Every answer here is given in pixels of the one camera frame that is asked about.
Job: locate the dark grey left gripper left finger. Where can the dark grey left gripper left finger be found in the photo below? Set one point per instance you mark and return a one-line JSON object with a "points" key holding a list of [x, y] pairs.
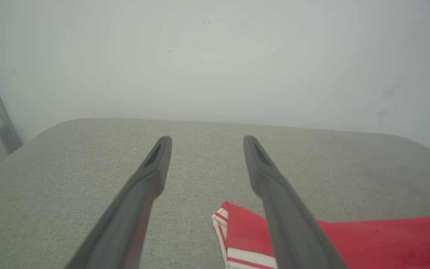
{"points": [[125, 224]]}

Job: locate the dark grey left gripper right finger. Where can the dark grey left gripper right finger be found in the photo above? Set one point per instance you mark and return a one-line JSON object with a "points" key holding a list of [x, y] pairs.
{"points": [[293, 224]]}

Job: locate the red bulls 23 jersey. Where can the red bulls 23 jersey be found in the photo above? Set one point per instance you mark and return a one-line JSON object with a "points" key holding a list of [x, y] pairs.
{"points": [[379, 243]]}

